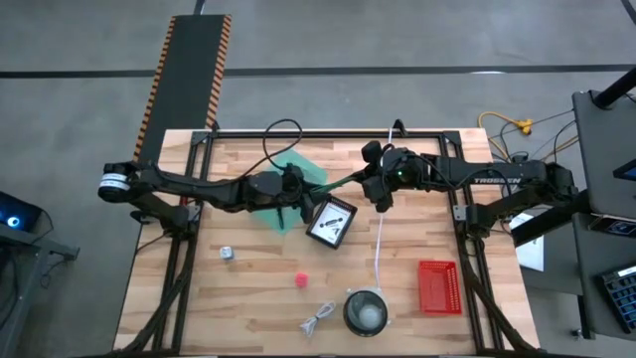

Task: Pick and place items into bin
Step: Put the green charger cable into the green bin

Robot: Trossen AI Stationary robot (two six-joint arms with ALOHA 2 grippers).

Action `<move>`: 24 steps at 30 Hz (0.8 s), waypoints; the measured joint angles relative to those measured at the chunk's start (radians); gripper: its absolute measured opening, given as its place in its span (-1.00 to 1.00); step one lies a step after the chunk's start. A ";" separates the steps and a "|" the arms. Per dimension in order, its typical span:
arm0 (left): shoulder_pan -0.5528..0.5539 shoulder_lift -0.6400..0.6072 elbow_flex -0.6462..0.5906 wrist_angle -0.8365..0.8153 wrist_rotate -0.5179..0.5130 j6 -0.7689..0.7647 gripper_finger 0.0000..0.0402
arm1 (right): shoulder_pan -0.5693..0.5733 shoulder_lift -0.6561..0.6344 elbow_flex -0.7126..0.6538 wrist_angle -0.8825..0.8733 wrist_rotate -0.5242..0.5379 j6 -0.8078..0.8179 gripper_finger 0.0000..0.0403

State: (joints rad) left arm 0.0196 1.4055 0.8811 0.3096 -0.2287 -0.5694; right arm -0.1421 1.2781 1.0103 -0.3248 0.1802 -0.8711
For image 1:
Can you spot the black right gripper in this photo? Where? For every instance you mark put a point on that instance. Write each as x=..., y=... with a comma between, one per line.
x=377, y=191

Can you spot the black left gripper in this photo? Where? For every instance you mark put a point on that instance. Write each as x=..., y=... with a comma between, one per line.
x=293, y=186

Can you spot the white printed product box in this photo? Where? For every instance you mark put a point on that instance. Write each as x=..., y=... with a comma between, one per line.
x=323, y=231

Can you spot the pink charger cube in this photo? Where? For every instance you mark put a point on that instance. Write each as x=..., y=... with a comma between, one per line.
x=301, y=280

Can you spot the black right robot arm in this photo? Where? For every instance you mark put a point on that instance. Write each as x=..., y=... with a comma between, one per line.
x=497, y=174

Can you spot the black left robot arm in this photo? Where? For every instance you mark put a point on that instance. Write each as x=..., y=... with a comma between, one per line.
x=218, y=189

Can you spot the green translucent plastic bin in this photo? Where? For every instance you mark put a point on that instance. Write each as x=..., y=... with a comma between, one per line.
x=313, y=169

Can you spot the black mesh basket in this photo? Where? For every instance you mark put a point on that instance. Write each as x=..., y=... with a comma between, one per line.
x=343, y=205

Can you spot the silver charger cube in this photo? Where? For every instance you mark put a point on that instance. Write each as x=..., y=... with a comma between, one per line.
x=227, y=253

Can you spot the red mesh basket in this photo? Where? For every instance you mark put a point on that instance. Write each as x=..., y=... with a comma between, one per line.
x=439, y=288

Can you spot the black mat orange striped edges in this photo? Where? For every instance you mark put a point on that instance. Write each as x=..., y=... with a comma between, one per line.
x=184, y=89

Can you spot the white paper sheet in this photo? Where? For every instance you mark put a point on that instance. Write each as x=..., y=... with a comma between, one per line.
x=531, y=253

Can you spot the grey side desk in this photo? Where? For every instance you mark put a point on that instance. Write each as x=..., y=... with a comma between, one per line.
x=596, y=149

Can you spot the black tablet device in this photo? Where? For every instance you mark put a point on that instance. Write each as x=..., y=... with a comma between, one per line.
x=627, y=171

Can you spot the black pole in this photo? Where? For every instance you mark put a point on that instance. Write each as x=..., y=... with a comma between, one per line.
x=616, y=89

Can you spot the keyboard with blue keys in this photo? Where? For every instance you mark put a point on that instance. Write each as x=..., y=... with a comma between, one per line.
x=621, y=298

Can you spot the grey equipment stand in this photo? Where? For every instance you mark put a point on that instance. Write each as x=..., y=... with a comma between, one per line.
x=25, y=248

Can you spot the computer case blue light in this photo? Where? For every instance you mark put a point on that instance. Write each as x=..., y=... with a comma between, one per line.
x=15, y=214

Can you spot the black aluminium table frame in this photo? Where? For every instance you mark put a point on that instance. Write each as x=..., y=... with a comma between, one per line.
x=323, y=134

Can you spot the silver corner bracket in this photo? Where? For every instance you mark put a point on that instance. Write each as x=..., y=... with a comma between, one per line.
x=194, y=213
x=459, y=213

